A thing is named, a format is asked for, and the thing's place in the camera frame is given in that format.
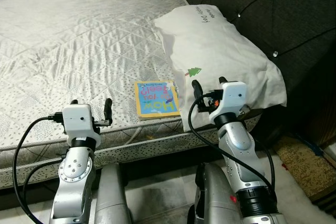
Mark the brown coir doormat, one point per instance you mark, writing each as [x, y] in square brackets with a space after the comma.
[304, 169]

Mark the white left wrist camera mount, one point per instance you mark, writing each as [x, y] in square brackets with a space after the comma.
[79, 121]

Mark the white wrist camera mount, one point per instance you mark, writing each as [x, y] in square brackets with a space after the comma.
[79, 121]
[233, 98]

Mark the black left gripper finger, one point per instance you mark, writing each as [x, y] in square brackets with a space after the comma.
[108, 112]
[74, 103]

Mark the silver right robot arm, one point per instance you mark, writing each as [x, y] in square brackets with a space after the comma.
[239, 140]

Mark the black bed base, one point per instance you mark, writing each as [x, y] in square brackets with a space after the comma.
[157, 163]

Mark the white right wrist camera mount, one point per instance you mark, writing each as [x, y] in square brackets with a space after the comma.
[233, 98]

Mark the white quilted mattress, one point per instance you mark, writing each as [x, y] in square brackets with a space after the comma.
[79, 40]

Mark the cream pillow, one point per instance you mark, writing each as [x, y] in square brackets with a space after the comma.
[220, 51]

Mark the colourful children's book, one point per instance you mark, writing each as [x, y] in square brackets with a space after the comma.
[156, 99]

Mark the silver robot right leg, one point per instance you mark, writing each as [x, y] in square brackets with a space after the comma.
[212, 198]

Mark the black sliding door track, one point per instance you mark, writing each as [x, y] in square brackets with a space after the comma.
[324, 200]

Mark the dark tufted headboard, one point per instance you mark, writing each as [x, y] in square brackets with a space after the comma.
[294, 35]

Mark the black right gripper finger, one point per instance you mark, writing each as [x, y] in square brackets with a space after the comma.
[223, 81]
[198, 96]

